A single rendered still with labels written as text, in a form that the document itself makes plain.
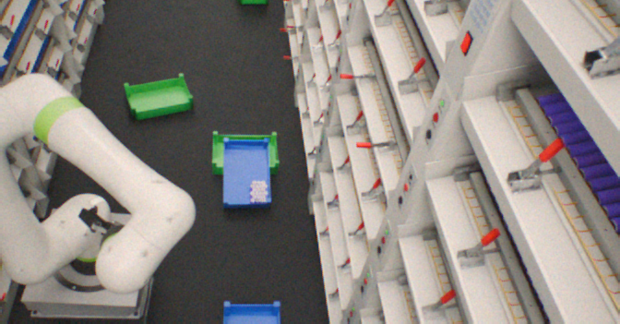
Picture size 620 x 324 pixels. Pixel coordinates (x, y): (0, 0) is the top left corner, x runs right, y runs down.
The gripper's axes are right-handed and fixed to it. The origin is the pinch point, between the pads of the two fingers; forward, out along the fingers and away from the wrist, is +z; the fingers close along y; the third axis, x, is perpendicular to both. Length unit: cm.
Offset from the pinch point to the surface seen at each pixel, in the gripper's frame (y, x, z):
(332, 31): -41, -92, 43
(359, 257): -66, -22, -8
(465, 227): -41, -38, -69
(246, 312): -63, 18, 36
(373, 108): -41, -60, -17
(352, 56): -36, -74, 1
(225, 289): -55, 15, 45
